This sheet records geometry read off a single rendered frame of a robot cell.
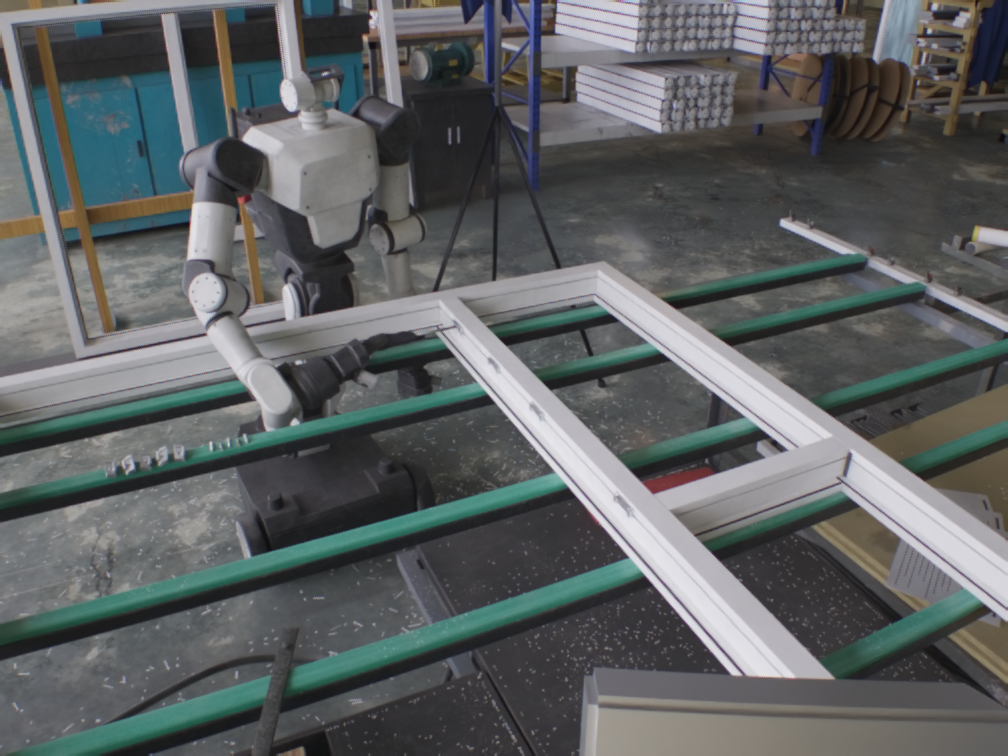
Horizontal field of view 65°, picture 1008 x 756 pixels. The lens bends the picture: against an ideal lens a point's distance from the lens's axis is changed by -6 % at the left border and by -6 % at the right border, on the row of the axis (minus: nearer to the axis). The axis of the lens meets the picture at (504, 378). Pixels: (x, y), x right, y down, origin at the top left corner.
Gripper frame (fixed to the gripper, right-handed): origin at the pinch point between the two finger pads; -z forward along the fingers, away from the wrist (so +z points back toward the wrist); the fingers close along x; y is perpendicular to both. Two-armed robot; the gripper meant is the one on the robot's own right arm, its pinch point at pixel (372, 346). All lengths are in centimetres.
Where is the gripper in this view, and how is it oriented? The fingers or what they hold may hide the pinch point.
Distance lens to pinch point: 175.0
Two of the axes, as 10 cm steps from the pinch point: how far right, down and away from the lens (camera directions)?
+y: -5.7, -8.2, -0.1
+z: -7.6, 5.2, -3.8
